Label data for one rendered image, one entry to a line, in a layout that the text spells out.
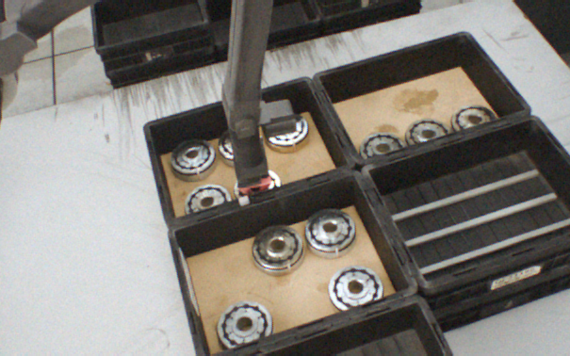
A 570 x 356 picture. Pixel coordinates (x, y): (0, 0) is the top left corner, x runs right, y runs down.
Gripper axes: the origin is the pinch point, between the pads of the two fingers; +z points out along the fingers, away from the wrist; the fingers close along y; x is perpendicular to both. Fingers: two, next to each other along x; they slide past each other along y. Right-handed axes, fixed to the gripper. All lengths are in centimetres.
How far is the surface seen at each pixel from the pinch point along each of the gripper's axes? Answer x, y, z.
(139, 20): 31, 120, 39
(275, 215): -2.9, -9.4, -0.9
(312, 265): -8.1, -19.7, 3.9
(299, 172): -10.1, 4.2, 4.0
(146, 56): 29, 95, 37
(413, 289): -23.3, -34.6, -6.4
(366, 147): -25.6, 5.1, 0.9
